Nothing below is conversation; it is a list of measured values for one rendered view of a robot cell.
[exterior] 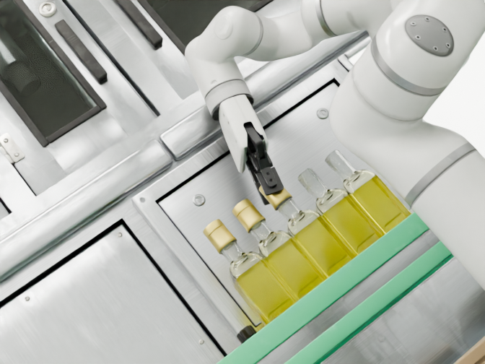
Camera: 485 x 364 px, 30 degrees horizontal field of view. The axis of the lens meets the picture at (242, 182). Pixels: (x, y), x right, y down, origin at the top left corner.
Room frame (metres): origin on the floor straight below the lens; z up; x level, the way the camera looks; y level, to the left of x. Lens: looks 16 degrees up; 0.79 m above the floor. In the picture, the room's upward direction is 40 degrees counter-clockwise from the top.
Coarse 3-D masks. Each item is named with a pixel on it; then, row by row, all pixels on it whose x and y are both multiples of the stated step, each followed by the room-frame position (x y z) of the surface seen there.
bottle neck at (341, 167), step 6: (336, 150) 1.43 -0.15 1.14; (330, 156) 1.42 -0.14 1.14; (336, 156) 1.43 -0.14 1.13; (342, 156) 1.43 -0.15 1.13; (330, 162) 1.43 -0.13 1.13; (336, 162) 1.42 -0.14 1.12; (342, 162) 1.42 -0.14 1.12; (348, 162) 1.43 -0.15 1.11; (336, 168) 1.43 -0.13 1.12; (342, 168) 1.42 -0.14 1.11; (348, 168) 1.43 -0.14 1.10; (354, 168) 1.44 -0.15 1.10; (336, 174) 1.44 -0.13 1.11; (342, 174) 1.43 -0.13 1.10; (348, 174) 1.42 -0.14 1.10; (342, 180) 1.43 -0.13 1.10
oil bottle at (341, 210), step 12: (324, 192) 1.40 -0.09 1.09; (336, 192) 1.40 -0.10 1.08; (348, 192) 1.40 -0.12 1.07; (324, 204) 1.39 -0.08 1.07; (336, 204) 1.39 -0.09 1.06; (348, 204) 1.39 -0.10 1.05; (324, 216) 1.39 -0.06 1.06; (336, 216) 1.39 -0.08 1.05; (348, 216) 1.39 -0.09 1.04; (360, 216) 1.39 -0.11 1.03; (336, 228) 1.39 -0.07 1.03; (348, 228) 1.39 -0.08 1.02; (360, 228) 1.39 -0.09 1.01; (372, 228) 1.39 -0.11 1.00; (348, 240) 1.39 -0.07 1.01; (360, 240) 1.39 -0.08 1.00; (372, 240) 1.39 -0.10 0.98; (360, 252) 1.38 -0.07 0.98
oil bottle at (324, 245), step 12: (300, 216) 1.38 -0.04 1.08; (312, 216) 1.38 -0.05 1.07; (288, 228) 1.38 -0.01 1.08; (300, 228) 1.37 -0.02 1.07; (312, 228) 1.38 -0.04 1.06; (324, 228) 1.38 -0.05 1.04; (300, 240) 1.37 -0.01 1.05; (312, 240) 1.37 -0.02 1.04; (324, 240) 1.38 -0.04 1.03; (336, 240) 1.38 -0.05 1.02; (312, 252) 1.37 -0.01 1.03; (324, 252) 1.37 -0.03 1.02; (336, 252) 1.38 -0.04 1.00; (348, 252) 1.38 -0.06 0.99; (324, 264) 1.37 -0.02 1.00; (336, 264) 1.37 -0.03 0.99
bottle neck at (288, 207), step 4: (284, 200) 1.39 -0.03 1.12; (288, 200) 1.39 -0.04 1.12; (292, 200) 1.40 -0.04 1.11; (280, 204) 1.39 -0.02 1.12; (284, 204) 1.39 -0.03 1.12; (288, 204) 1.39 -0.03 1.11; (292, 204) 1.39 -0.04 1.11; (296, 204) 1.40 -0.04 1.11; (276, 208) 1.40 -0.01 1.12; (280, 208) 1.39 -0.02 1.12; (284, 208) 1.39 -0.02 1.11; (288, 208) 1.39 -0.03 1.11; (292, 208) 1.39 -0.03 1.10; (296, 208) 1.39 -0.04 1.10; (280, 212) 1.40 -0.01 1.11; (284, 212) 1.39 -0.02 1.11; (288, 212) 1.39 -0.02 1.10; (292, 212) 1.39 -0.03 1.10; (296, 212) 1.39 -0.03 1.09; (284, 216) 1.40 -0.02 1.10; (288, 216) 1.39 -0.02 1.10
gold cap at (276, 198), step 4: (260, 188) 1.39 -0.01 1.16; (284, 188) 1.40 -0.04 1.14; (276, 192) 1.39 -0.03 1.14; (280, 192) 1.39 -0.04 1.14; (284, 192) 1.39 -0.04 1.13; (288, 192) 1.40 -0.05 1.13; (264, 196) 1.40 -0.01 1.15; (268, 196) 1.39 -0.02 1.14; (272, 196) 1.39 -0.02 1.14; (276, 196) 1.39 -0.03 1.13; (280, 196) 1.39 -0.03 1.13; (284, 196) 1.39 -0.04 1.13; (288, 196) 1.39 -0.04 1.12; (268, 200) 1.40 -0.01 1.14; (272, 200) 1.39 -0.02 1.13; (276, 200) 1.39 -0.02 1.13; (280, 200) 1.39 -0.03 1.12; (272, 204) 1.40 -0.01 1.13; (276, 204) 1.39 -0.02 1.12
